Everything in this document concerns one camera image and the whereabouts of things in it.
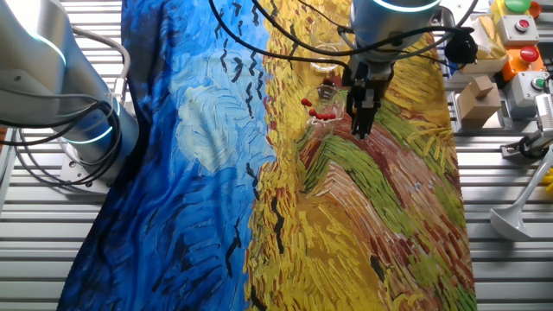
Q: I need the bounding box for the grey cable with connector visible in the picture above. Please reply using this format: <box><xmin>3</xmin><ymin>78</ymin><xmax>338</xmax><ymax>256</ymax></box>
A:
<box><xmin>71</xmin><ymin>25</ymin><xmax>132</xmax><ymax>107</ymax></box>

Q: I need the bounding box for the painted wheatfield tablecloth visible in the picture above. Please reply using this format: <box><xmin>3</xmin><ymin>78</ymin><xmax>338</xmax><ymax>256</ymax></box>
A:
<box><xmin>55</xmin><ymin>0</ymin><xmax>479</xmax><ymax>311</ymax></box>

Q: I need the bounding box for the clear glass beaker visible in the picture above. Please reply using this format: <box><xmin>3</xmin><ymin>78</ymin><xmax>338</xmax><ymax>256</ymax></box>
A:
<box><xmin>302</xmin><ymin>83</ymin><xmax>347</xmax><ymax>140</ymax></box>
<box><xmin>308</xmin><ymin>21</ymin><xmax>349</xmax><ymax>73</ymax></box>

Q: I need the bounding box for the large wooden block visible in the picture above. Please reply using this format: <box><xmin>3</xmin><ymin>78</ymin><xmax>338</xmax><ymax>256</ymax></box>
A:
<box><xmin>456</xmin><ymin>84</ymin><xmax>503</xmax><ymax>130</ymax></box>

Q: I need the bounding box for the grey box red button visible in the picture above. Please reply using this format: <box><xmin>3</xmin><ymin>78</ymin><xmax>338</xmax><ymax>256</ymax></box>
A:
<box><xmin>496</xmin><ymin>15</ymin><xmax>541</xmax><ymax>48</ymax></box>

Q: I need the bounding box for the silver depth camera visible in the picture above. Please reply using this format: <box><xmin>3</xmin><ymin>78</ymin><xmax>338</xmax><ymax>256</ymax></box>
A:
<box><xmin>534</xmin><ymin>92</ymin><xmax>553</xmax><ymax>139</ymax></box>

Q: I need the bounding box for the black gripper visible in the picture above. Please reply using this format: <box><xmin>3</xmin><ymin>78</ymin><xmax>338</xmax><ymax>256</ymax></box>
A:
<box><xmin>343</xmin><ymin>60</ymin><xmax>395</xmax><ymax>141</ymax></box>

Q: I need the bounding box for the yellow blue tissue pack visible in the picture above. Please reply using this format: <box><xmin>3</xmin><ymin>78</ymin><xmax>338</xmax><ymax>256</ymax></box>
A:
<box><xmin>447</xmin><ymin>15</ymin><xmax>510</xmax><ymax>79</ymax></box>

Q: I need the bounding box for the orange box red button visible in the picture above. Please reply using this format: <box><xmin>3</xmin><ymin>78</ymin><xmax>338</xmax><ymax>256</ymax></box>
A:
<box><xmin>500</xmin><ymin>45</ymin><xmax>547</xmax><ymax>82</ymax></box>

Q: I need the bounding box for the yellow box green button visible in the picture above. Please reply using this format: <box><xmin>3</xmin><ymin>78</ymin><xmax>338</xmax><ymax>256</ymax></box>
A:
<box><xmin>492</xmin><ymin>0</ymin><xmax>543</xmax><ymax>21</ymax></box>

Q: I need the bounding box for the black cable bundle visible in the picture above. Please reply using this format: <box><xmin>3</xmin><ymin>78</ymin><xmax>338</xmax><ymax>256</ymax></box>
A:
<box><xmin>0</xmin><ymin>88</ymin><xmax>124</xmax><ymax>187</ymax></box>

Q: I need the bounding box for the small wooden block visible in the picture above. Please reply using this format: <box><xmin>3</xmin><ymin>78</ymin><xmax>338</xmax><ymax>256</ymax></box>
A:
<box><xmin>468</xmin><ymin>75</ymin><xmax>494</xmax><ymax>99</ymax></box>

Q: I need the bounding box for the black round cable plug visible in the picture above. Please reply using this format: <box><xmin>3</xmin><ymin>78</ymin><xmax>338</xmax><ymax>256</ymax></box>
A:
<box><xmin>443</xmin><ymin>32</ymin><xmax>479</xmax><ymax>66</ymax></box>

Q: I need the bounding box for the metal camera clamp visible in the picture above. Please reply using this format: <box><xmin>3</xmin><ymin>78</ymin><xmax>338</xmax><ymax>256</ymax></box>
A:
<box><xmin>499</xmin><ymin>129</ymin><xmax>553</xmax><ymax>162</ymax></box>

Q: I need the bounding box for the grey box green button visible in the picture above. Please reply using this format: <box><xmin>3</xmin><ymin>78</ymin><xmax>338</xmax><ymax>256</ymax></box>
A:
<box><xmin>504</xmin><ymin>71</ymin><xmax>550</xmax><ymax>109</ymax></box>

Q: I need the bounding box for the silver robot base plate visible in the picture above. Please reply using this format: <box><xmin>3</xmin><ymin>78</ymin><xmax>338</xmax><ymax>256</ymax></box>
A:
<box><xmin>58</xmin><ymin>150</ymin><xmax>114</xmax><ymax>196</ymax></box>

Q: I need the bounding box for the white plastic ladle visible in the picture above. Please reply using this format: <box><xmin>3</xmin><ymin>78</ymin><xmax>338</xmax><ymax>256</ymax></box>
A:
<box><xmin>490</xmin><ymin>146</ymin><xmax>553</xmax><ymax>242</ymax></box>

